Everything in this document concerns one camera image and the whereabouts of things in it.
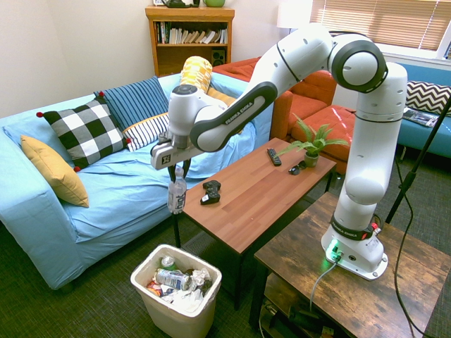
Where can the white navy striped cushion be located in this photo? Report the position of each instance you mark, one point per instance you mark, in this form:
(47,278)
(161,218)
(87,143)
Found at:
(148,130)

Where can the black game controller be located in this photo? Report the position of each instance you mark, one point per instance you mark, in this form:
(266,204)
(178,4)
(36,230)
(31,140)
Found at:
(211,192)

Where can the wooden window blinds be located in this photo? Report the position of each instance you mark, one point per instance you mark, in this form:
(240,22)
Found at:
(387,21)

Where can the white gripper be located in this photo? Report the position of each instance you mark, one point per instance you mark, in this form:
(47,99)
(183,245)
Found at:
(169,155)

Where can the black white chevron cushion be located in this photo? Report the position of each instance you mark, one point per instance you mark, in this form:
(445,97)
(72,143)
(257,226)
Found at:
(426,96)

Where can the orange armchair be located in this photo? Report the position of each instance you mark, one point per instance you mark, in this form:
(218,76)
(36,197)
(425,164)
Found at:
(310,95)

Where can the plain mustard yellow cushion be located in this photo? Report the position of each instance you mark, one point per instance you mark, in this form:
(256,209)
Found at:
(54,170)

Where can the crushed clear plastic bottle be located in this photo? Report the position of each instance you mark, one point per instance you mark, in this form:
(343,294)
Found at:
(172,278)

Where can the black TV remote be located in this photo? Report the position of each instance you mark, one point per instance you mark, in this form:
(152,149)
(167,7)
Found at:
(274,156)

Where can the small black speaker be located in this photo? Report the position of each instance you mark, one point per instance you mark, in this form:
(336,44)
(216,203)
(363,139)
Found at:
(218,56)

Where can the green round pot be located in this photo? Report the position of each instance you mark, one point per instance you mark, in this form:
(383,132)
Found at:
(214,3)

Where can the wooden bookshelf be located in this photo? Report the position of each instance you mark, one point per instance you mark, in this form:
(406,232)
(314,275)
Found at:
(165,58)

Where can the clear plastic bottle purple label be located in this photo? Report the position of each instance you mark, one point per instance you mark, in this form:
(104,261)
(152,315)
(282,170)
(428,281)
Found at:
(177,197)

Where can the crumpled white paper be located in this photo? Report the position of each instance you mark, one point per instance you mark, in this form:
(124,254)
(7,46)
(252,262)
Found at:
(199,276)

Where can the black white checked cushion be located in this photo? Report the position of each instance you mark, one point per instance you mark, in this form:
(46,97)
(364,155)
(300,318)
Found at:
(88,130)

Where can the black object on bookshelf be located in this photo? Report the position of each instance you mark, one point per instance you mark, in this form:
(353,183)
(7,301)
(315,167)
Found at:
(178,3)

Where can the black camera tripod stand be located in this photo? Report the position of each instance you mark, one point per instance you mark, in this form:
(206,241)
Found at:
(415,169)

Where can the white shade floor lamp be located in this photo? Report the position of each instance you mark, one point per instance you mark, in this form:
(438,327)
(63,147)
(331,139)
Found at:
(292,14)

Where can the light blue sofa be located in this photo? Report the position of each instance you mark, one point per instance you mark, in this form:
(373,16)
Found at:
(123,183)

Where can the orange ottoman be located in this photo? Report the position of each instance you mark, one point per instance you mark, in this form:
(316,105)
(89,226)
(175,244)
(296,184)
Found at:
(331,123)

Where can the reddish wooden coffee table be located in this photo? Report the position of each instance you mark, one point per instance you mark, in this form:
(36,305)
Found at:
(253,197)

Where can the mustard ribbed cushion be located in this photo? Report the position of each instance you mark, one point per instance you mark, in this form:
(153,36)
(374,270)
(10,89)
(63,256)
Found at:
(220,96)

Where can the row of books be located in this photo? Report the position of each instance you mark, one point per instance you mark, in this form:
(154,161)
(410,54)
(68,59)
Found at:
(192,35)

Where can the magazine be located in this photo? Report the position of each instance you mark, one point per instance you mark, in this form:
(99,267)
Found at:
(421,118)

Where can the blue striped cushion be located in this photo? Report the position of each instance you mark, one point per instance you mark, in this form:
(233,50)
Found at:
(137,100)

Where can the yellow white patterned bolster pillow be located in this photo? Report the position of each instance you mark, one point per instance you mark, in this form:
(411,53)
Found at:
(197,72)

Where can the green drink can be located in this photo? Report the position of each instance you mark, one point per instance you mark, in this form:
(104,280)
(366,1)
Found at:
(168,262)

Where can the rustic dark wood side table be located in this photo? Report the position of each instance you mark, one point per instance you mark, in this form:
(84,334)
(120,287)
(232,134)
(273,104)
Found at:
(352,292)

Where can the small potted fern plant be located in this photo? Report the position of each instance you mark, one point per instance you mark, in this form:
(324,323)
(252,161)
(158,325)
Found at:
(311,146)

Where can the black sunglasses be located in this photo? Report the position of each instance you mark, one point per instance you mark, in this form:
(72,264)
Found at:
(297,168)

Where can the black floor vent grate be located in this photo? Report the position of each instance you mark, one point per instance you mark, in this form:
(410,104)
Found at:
(195,243)

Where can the black device under side table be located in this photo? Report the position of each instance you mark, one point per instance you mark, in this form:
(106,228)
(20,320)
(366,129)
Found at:
(306,318)

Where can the white plastic trash bin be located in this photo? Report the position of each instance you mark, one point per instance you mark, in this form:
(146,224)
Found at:
(183,317)

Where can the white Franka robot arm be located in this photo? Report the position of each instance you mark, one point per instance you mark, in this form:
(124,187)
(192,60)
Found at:
(366,165)

